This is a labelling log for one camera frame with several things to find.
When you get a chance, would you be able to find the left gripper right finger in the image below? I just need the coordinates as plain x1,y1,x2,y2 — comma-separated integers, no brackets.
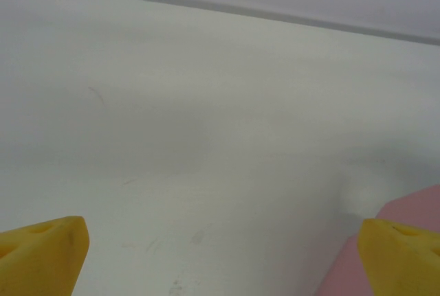
357,217,440,296

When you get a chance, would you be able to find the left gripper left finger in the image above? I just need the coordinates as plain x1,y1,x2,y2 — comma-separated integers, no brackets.
0,215,91,296

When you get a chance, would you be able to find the pink paper box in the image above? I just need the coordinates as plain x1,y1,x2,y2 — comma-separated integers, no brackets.
315,183,440,296

